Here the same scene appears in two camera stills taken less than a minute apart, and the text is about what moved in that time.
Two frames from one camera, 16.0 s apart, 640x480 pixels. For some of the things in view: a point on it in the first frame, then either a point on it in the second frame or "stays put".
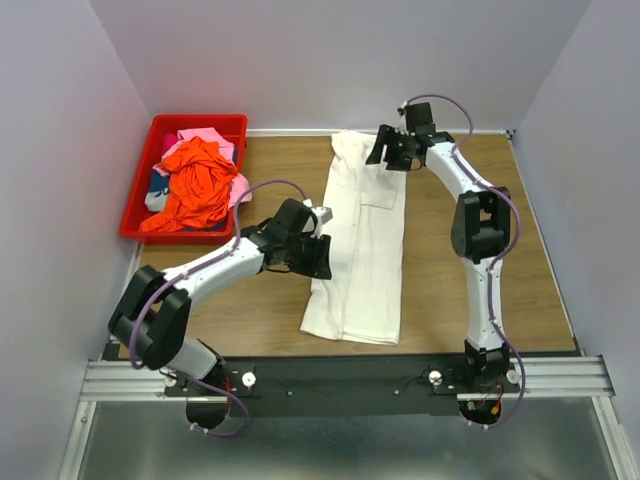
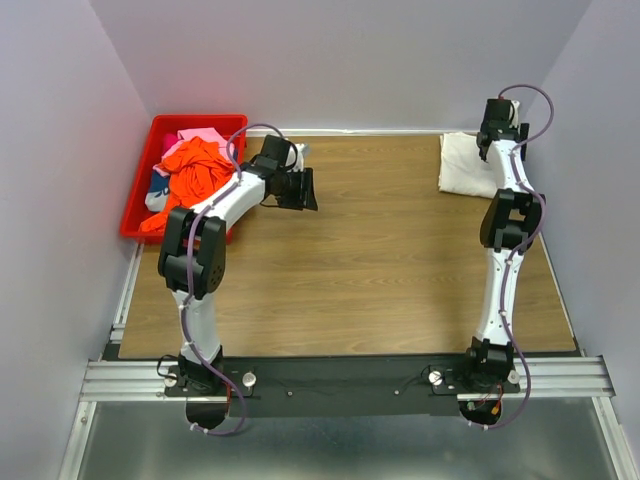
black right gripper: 383,136 -> 521,136
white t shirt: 365,221 -> 461,169
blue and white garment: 156,198 stays put
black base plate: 343,387 stays put
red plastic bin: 232,127 stays put
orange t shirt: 199,187 stays put
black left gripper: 319,265 -> 305,197
